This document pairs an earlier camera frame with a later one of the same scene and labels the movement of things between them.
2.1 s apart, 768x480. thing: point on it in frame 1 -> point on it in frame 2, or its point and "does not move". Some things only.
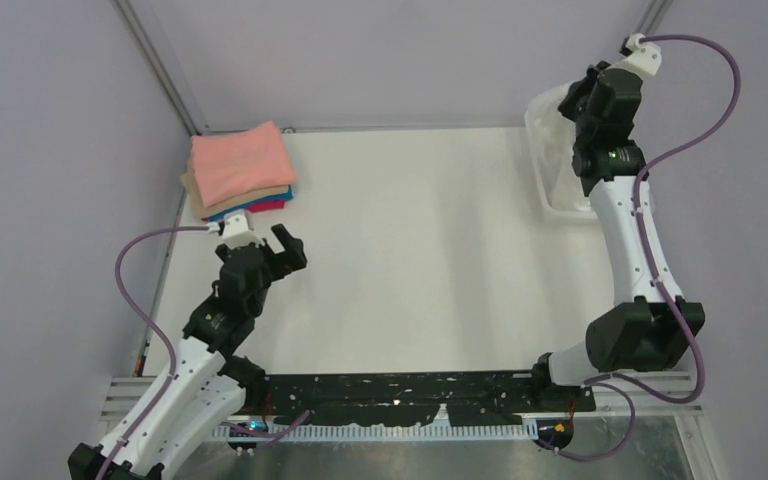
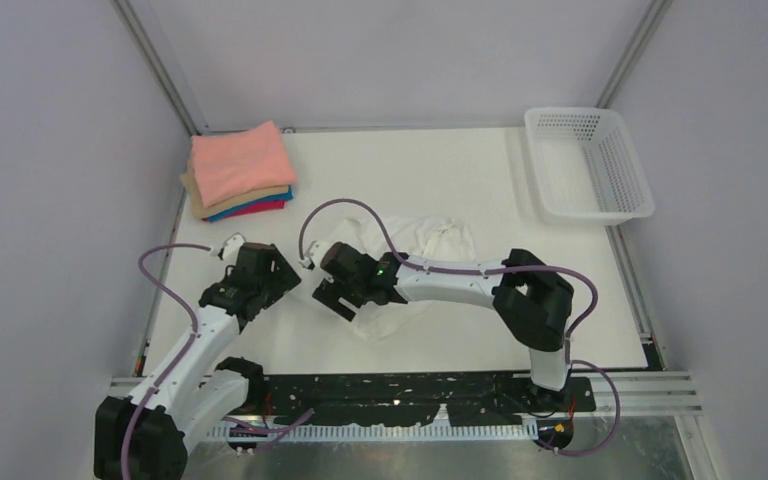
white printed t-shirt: (554, 135) -> (430, 238)
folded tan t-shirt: (197, 208) does not move
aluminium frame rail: (143, 22) does not move
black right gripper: (586, 82) -> (329, 293)
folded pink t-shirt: (237, 165) does not move
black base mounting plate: (491, 399) does not move
